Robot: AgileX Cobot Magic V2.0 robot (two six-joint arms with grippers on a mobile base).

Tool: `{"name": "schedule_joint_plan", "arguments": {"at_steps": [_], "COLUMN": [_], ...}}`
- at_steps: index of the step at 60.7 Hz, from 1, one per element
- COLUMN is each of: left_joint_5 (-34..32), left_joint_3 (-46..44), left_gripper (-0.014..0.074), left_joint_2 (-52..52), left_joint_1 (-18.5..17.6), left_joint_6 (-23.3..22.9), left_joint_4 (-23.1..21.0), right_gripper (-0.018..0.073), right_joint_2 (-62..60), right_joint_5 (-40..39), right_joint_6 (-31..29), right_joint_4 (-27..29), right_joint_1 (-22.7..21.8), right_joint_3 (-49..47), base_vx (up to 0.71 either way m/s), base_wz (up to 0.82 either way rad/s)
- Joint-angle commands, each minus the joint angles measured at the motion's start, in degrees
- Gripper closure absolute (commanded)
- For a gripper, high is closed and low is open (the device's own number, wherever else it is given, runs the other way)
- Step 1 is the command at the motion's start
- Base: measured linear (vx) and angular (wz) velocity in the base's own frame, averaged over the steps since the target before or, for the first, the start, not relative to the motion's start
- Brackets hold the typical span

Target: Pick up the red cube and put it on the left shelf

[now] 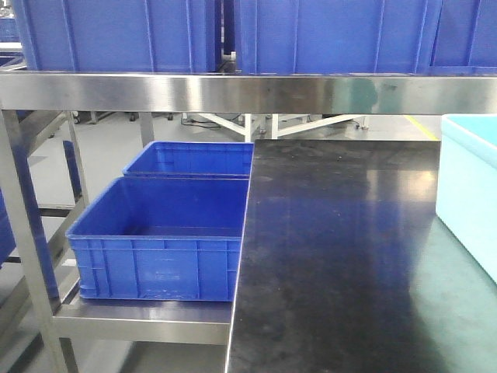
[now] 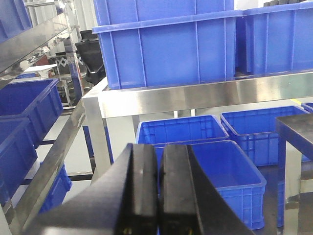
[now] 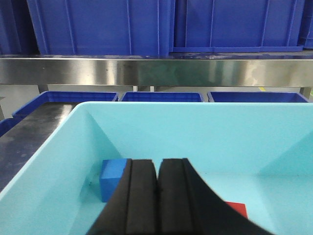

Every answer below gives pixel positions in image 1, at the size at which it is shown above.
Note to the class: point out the rear blue plastic crate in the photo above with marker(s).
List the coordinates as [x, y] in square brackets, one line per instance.
[176, 159]

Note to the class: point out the blue plastic crate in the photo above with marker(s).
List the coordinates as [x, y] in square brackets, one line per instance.
[176, 159]
[161, 239]

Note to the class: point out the front blue plastic crate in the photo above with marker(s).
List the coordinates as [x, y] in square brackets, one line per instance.
[161, 239]

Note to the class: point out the upper middle blue crate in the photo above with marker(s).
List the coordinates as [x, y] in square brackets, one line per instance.
[335, 37]

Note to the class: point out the upper left blue crate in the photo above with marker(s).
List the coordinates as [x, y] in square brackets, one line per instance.
[144, 36]

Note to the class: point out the light blue plastic tub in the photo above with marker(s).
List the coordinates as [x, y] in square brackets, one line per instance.
[466, 192]

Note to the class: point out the left side blue bins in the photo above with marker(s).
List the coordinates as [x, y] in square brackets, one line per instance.
[8, 243]

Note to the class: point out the upper right blue crate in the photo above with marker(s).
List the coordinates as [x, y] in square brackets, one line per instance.
[466, 39]

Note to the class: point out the white metal table frame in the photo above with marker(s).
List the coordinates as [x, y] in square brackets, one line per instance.
[278, 125]

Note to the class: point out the stainless steel shelf frame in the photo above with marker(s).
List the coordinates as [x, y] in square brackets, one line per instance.
[149, 93]

